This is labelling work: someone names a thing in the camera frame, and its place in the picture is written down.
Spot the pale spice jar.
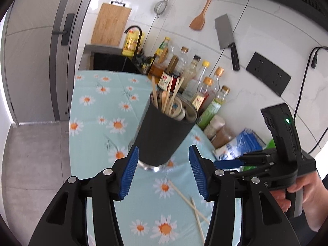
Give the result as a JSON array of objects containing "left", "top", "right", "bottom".
[{"left": 204, "top": 115, "right": 226, "bottom": 140}]

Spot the kitchen cleaver black handle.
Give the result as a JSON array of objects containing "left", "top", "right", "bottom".
[{"left": 214, "top": 14, "right": 240, "bottom": 71}]

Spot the wooden spatula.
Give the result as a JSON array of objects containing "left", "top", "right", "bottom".
[{"left": 190, "top": 0, "right": 219, "bottom": 31}]

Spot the yellow cooking oil bottle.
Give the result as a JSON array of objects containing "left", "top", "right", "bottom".
[{"left": 122, "top": 29, "right": 142, "bottom": 56}]

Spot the red liquid bottle orange cap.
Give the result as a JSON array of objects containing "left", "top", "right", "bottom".
[{"left": 191, "top": 77, "right": 214, "bottom": 112}]

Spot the black wall socket panel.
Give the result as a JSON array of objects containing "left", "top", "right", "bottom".
[{"left": 246, "top": 52, "right": 292, "bottom": 96}]

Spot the green label gold cap bottle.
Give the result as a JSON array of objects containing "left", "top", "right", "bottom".
[{"left": 197, "top": 85, "right": 230, "bottom": 130}]

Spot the white and blue bag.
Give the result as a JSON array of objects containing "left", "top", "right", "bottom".
[{"left": 214, "top": 128, "right": 265, "bottom": 161}]

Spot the clear bottle brown cap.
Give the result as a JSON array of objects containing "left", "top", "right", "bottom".
[{"left": 174, "top": 46, "right": 189, "bottom": 77}]

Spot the cloudy liquid bottle dark cap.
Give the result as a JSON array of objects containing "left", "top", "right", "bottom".
[{"left": 183, "top": 55, "right": 202, "bottom": 95}]

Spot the clear bottle yellow cap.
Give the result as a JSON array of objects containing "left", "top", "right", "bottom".
[{"left": 197, "top": 61, "right": 211, "bottom": 82}]

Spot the black utensil holder cup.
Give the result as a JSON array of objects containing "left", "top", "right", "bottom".
[{"left": 128, "top": 92, "right": 199, "bottom": 172}]

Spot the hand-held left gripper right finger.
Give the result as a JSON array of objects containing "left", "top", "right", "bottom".
[{"left": 189, "top": 145, "right": 301, "bottom": 246}]

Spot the black door handle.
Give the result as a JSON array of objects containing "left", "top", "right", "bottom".
[{"left": 52, "top": 13, "right": 75, "bottom": 46}]

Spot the daisy print tablecloth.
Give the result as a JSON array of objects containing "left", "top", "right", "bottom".
[{"left": 69, "top": 70, "right": 243, "bottom": 246}]

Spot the kitchen sink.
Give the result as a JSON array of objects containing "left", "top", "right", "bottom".
[{"left": 84, "top": 43, "right": 144, "bottom": 75}]

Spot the beige printed ceramic spoon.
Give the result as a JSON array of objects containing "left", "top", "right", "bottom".
[{"left": 170, "top": 99, "right": 183, "bottom": 116}]

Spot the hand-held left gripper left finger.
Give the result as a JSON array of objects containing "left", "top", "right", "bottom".
[{"left": 28, "top": 146, "right": 139, "bottom": 246}]

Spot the dark sauce bottle red label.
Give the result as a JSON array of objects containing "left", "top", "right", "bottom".
[{"left": 157, "top": 64, "right": 180, "bottom": 91}]

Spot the green packet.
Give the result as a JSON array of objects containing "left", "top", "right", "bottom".
[{"left": 241, "top": 138, "right": 276, "bottom": 173}]

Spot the person's right hand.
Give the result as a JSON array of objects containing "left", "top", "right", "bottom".
[{"left": 272, "top": 170, "right": 328, "bottom": 232}]

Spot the green label yellow cap bottle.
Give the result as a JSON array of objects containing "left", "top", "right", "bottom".
[{"left": 153, "top": 37, "right": 171, "bottom": 62}]

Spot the grey door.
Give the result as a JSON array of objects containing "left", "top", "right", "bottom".
[{"left": 49, "top": 0, "right": 100, "bottom": 121}]

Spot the wooden cutting board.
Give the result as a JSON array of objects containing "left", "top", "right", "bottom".
[{"left": 91, "top": 2, "right": 132, "bottom": 47}]

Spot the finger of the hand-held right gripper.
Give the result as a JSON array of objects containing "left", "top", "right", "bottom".
[{"left": 213, "top": 152, "right": 277, "bottom": 179}]

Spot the black cable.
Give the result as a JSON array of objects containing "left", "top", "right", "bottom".
[{"left": 293, "top": 47, "right": 328, "bottom": 154}]

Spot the black faucet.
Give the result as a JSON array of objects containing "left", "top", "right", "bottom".
[{"left": 125, "top": 26, "right": 143, "bottom": 57}]

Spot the clear bottle gold cap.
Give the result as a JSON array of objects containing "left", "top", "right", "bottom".
[{"left": 211, "top": 67, "right": 225, "bottom": 95}]

